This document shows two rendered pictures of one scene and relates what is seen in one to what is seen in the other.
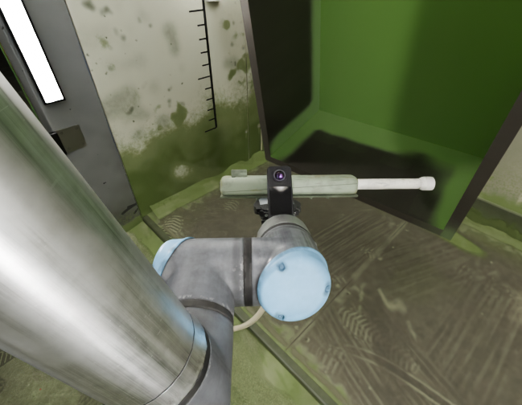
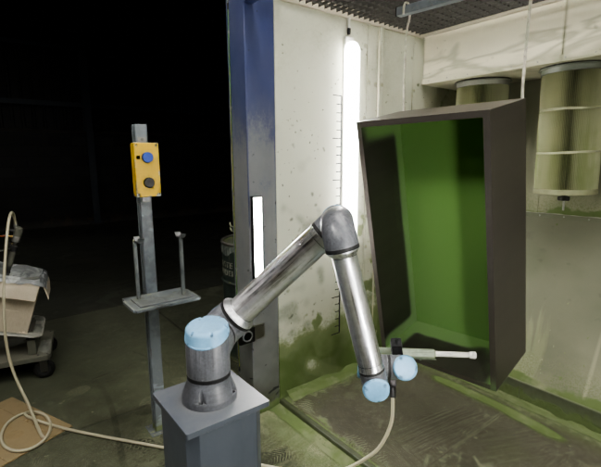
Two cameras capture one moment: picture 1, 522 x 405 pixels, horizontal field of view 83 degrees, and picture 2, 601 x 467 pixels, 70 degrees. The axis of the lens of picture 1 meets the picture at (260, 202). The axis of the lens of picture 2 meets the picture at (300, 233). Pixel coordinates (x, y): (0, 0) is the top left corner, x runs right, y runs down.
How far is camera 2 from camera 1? 138 cm
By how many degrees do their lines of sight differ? 31
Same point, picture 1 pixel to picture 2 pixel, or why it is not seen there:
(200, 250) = not seen: hidden behind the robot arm
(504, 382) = not seen: outside the picture
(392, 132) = (465, 335)
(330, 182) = (421, 351)
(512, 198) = (579, 394)
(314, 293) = (411, 369)
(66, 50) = not seen: hidden behind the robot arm
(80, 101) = (269, 309)
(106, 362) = (372, 349)
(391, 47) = (453, 285)
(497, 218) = (573, 412)
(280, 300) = (400, 370)
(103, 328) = (373, 341)
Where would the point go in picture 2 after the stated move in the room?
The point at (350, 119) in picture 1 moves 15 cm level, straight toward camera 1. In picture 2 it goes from (438, 326) to (434, 336)
